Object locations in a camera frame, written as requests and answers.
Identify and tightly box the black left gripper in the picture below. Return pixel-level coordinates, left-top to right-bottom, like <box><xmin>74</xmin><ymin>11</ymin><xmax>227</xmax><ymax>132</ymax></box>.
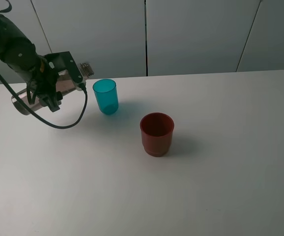
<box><xmin>28</xmin><ymin>55</ymin><xmax>62</xmax><ymax>112</ymax></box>

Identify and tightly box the clear brownish plastic bottle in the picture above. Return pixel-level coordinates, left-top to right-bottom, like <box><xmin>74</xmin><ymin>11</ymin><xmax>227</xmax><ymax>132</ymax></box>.
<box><xmin>11</xmin><ymin>62</ymin><xmax>94</xmax><ymax>116</ymax></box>

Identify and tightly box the teal translucent plastic cup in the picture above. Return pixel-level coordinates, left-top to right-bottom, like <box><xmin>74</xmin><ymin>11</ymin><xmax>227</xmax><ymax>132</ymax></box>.
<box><xmin>92</xmin><ymin>79</ymin><xmax>118</xmax><ymax>115</ymax></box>

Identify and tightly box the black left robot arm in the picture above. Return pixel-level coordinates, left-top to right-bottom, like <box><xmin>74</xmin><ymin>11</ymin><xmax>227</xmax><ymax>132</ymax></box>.
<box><xmin>0</xmin><ymin>14</ymin><xmax>59</xmax><ymax>112</ymax></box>

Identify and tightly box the red plastic cup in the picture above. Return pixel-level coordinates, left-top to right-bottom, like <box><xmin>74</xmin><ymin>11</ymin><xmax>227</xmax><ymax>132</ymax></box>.
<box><xmin>140</xmin><ymin>113</ymin><xmax>174</xmax><ymax>157</ymax></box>

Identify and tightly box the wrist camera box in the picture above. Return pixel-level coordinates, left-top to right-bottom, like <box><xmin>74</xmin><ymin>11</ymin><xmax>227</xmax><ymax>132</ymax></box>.
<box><xmin>44</xmin><ymin>51</ymin><xmax>85</xmax><ymax>91</ymax></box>

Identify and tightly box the black camera cable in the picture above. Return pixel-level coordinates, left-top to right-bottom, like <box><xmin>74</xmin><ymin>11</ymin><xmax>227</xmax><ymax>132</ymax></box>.
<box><xmin>0</xmin><ymin>0</ymin><xmax>88</xmax><ymax>130</ymax></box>

